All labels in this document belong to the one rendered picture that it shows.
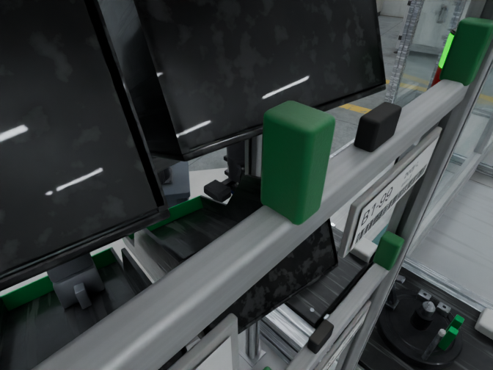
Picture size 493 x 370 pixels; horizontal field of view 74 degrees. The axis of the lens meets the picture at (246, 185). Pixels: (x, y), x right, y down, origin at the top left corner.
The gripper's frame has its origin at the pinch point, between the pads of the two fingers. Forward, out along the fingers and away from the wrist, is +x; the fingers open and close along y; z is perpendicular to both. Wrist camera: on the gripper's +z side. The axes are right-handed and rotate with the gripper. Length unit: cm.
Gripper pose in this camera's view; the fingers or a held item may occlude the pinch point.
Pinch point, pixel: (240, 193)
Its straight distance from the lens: 83.8
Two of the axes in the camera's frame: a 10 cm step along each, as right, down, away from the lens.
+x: 0.1, 7.9, 6.1
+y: 7.0, -4.4, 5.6
